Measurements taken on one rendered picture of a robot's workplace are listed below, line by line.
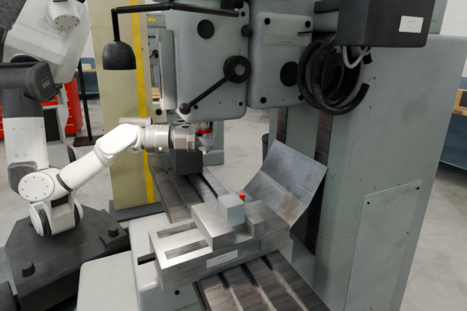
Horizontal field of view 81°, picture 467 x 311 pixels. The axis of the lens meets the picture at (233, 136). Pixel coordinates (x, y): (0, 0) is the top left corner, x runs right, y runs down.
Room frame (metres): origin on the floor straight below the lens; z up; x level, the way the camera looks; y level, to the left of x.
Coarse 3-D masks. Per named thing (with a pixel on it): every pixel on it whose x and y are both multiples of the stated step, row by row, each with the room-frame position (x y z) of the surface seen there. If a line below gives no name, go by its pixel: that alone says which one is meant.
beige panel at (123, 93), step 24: (96, 0) 2.26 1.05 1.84; (120, 0) 2.33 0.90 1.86; (144, 0) 2.41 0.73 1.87; (96, 24) 2.25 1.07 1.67; (120, 24) 2.33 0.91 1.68; (144, 24) 2.40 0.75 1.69; (96, 48) 2.24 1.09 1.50; (144, 48) 2.40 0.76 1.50; (120, 72) 2.31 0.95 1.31; (144, 72) 2.39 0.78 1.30; (120, 96) 2.30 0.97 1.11; (144, 96) 2.38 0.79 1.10; (120, 168) 2.27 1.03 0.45; (144, 168) 2.36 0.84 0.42; (120, 192) 2.26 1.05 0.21; (144, 192) 2.35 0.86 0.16; (120, 216) 2.15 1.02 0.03; (144, 216) 2.18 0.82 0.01
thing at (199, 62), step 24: (192, 0) 0.70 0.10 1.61; (216, 0) 0.73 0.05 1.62; (168, 24) 0.81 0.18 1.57; (192, 24) 0.70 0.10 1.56; (216, 24) 0.72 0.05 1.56; (240, 24) 0.75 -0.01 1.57; (192, 48) 0.70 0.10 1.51; (216, 48) 0.72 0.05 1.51; (240, 48) 0.75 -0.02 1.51; (192, 72) 0.70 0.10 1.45; (216, 72) 0.72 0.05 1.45; (192, 96) 0.70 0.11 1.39; (216, 96) 0.72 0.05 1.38; (240, 96) 0.75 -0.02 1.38; (192, 120) 0.70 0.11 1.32; (216, 120) 0.73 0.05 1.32
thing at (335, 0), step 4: (324, 0) 0.80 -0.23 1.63; (328, 0) 0.78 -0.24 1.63; (332, 0) 0.77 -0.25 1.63; (336, 0) 0.76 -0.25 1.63; (316, 4) 0.82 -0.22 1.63; (320, 4) 0.81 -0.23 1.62; (324, 4) 0.80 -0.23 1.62; (328, 4) 0.78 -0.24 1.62; (332, 4) 0.77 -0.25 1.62; (336, 4) 0.75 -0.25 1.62; (316, 8) 0.82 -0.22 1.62; (320, 8) 0.81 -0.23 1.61; (324, 8) 0.79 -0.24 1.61; (328, 8) 0.78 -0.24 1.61; (332, 8) 0.77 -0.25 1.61; (336, 8) 0.75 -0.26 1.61; (316, 12) 0.83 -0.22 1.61; (320, 12) 0.82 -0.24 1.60; (324, 12) 0.82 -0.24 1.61
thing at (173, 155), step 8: (176, 120) 1.25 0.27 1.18; (184, 120) 1.25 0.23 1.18; (176, 152) 1.06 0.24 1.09; (184, 152) 1.07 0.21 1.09; (192, 152) 1.09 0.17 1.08; (200, 152) 1.10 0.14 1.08; (176, 160) 1.06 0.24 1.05; (184, 160) 1.07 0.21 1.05; (192, 160) 1.09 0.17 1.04; (200, 160) 1.10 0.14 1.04; (176, 168) 1.06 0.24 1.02; (184, 168) 1.07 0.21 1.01; (192, 168) 1.09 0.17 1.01; (200, 168) 1.10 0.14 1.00
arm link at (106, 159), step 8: (120, 128) 0.75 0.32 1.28; (128, 128) 0.75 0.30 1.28; (104, 136) 0.73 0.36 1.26; (112, 136) 0.73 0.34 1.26; (120, 136) 0.74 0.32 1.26; (128, 136) 0.74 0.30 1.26; (136, 136) 0.75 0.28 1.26; (96, 144) 0.73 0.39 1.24; (104, 144) 0.72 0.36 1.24; (112, 144) 0.72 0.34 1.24; (120, 144) 0.72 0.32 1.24; (128, 144) 0.73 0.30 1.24; (96, 152) 0.72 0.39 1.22; (104, 152) 0.71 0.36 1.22; (112, 152) 0.71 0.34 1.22; (120, 152) 0.73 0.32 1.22; (104, 160) 0.71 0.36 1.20; (112, 160) 0.73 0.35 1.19
